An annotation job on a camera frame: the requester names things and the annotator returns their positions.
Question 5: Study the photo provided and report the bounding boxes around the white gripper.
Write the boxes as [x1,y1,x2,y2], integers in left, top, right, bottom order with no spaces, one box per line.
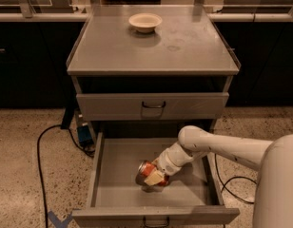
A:
[145,142,192,186]

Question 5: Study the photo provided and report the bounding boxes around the red coke can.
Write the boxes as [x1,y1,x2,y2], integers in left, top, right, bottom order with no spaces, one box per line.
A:
[138,161,169,186]

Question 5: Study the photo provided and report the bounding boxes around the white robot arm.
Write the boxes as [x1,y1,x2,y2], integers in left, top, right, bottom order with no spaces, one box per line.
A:
[139,125,293,228]

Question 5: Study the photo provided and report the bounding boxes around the open grey middle drawer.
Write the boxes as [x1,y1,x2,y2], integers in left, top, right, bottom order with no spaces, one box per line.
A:
[73,133,240,228]

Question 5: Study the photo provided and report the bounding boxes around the closed grey top drawer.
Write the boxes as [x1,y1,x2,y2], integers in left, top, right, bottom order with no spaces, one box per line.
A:
[77,93,228,121]

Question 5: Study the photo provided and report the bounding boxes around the grey drawer cabinet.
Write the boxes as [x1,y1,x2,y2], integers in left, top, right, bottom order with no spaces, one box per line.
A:
[68,6,239,228]

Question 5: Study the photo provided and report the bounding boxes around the blue power box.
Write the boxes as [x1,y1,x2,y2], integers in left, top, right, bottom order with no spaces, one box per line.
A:
[77,125,93,146]

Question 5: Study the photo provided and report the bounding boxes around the blue tape floor mark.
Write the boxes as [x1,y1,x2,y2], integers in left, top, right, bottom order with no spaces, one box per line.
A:
[48,211,72,228]

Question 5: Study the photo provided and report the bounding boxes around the white paper bowl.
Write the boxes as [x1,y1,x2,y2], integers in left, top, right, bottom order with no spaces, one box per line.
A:
[128,13,163,33]

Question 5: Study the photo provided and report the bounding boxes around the dark counter cabinets behind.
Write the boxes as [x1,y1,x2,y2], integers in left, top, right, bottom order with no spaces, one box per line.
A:
[0,14,293,108]

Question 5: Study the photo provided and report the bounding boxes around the black cable left floor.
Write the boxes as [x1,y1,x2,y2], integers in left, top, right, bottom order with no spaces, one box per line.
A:
[36,123,96,228]

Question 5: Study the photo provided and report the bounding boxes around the black cable floor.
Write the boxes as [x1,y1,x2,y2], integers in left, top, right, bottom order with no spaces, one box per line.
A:
[36,123,96,228]
[213,154,259,205]

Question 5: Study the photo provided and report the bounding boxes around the black cable right floor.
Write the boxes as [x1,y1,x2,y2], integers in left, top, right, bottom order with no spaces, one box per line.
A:
[213,154,259,205]

